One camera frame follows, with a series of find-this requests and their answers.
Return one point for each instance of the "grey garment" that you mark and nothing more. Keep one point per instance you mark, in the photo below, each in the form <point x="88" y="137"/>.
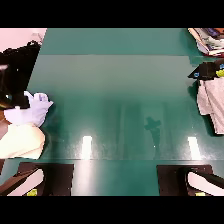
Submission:
<point x="213" y="100"/>

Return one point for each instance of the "heap of clothes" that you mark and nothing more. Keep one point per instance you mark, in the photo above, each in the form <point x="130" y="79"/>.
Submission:
<point x="208" y="41"/>

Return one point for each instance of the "cream garment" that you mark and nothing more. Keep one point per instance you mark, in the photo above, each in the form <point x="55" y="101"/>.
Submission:
<point x="21" y="141"/>

